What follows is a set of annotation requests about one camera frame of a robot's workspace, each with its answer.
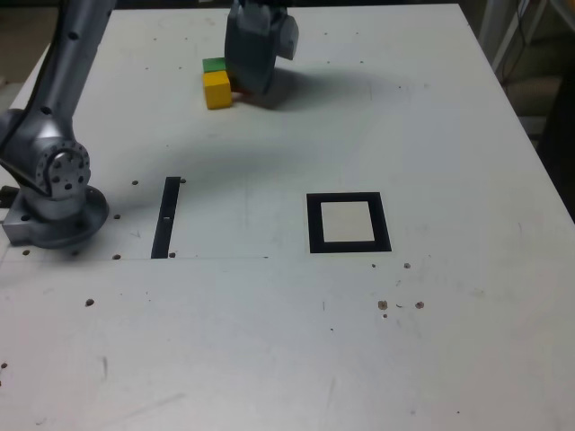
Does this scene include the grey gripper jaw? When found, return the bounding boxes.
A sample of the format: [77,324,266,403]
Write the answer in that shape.
[226,12,249,90]
[239,12,300,97]

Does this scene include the yellow cube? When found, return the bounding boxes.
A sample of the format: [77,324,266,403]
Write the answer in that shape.
[201,70,234,110]

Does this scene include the black tape square outline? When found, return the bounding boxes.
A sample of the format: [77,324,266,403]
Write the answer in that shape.
[305,191,393,255]

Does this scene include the black tape strip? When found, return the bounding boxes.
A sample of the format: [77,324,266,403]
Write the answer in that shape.
[150,176,182,260]

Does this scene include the white metal rack frame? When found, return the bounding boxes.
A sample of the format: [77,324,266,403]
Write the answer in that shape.
[478,0,547,80]

